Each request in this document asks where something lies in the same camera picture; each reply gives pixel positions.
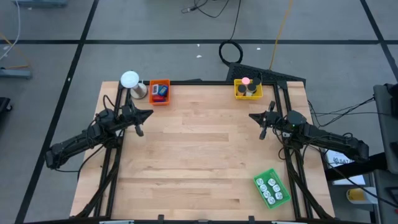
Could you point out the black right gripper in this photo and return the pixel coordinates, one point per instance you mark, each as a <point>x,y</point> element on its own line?
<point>272,119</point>

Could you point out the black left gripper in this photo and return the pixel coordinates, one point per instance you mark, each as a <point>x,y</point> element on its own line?
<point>132,116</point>

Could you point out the black hourglass blue sand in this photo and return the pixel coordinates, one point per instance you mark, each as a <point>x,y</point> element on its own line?
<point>257,81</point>

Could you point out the pink hourglass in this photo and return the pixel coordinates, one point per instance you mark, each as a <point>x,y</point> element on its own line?
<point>245,80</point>

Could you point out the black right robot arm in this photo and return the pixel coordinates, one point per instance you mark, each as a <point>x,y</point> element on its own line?
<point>326,138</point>

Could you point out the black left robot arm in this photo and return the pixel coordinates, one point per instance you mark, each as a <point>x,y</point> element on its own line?
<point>81,140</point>

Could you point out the orange plastic basket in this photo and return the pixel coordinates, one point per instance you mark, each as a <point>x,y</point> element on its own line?
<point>151,101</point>

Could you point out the yellow plastic basket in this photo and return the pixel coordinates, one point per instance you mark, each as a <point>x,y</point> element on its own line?
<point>248,97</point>

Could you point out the white flood light bulb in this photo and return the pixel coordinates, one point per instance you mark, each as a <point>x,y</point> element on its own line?
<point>130,79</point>

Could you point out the black perforated panel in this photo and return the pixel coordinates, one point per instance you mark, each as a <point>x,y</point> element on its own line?
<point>248,71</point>

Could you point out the green plastic basket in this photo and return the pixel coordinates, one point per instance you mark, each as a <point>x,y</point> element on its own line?
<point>284,186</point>

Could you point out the white paper label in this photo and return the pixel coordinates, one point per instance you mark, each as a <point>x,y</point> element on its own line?
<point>330,156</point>

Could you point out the black flat bar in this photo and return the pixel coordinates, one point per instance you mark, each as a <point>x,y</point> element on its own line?
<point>373,161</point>

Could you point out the white roll yellow label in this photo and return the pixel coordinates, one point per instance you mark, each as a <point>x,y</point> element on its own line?
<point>356,195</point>

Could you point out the grey metal cabinet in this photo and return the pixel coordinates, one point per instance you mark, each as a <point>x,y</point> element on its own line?
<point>377,214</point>
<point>384,140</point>

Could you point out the grey floor stand foot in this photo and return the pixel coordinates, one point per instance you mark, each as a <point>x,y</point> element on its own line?
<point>15,74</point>
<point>40,3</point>

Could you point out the black wheeled base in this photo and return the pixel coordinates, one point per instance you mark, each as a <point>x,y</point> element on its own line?
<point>3,105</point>

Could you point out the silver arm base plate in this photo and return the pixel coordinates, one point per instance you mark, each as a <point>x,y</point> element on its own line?
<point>285,134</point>

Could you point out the black aluminium table frame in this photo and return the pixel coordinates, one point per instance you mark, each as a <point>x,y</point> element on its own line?
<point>202,82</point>

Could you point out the black frame clip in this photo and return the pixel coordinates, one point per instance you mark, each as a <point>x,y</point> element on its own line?
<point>251,219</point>
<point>160,217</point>

